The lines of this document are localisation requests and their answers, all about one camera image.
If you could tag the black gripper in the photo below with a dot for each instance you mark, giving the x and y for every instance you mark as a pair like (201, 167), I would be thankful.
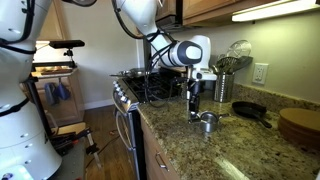
(194, 88)

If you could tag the steel measuring cup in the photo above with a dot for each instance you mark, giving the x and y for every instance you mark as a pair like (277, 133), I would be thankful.
(208, 117)

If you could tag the steel measuring cup marked 1/4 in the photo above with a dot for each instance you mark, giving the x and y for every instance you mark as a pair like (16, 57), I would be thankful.
(209, 127)

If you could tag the steel holder with black utensils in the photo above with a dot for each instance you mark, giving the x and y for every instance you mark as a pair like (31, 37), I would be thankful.
(223, 88)

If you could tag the black slotted spoon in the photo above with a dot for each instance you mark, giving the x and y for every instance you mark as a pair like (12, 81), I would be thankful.
(226, 64)

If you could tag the black cast iron skillet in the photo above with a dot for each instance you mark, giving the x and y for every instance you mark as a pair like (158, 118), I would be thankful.
(248, 109)

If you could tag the stainless steel gas stove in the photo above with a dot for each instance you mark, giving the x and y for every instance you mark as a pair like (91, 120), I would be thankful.
(133, 88)

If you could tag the black spatula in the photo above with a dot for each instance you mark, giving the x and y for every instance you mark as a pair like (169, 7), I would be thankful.
(244, 62)

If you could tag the wooden cabinet under counter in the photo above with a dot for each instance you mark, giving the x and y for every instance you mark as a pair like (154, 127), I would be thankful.
(150, 160)

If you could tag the steel frying pan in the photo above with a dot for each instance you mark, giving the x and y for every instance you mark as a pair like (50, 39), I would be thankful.
(135, 72)

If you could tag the wooden upper cabinet over counter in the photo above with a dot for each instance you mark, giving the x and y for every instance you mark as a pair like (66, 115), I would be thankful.
(206, 7)

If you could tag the dark round wooden board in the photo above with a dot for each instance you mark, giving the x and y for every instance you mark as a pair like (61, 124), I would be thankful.
(296, 137)

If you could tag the black bar clamp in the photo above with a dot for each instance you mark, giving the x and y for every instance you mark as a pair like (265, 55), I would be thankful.
(93, 148)

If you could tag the wooden base cabinet with mitts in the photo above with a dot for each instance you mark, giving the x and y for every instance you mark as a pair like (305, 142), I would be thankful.
(73, 103)

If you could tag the under-cabinet light strip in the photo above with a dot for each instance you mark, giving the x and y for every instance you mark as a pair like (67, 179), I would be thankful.
(273, 10)

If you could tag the black orange bar clamps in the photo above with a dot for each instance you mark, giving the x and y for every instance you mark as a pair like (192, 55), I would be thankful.
(66, 140)

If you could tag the blue oven mitt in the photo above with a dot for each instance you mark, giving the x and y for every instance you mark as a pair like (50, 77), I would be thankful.
(50, 94)
(62, 91)

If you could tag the wooden tray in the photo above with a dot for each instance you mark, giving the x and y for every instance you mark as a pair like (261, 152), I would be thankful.
(55, 70)

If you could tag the wooden upper cabinet by doorway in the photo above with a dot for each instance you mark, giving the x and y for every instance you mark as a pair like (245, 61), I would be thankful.
(55, 23)

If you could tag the white wall outlet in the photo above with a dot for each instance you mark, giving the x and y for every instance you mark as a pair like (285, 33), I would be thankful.
(260, 73)

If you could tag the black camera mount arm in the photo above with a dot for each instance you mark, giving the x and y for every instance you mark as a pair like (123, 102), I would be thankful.
(69, 54)

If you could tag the black stereo camera bar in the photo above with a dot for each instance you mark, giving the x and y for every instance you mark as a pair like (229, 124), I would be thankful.
(66, 44)

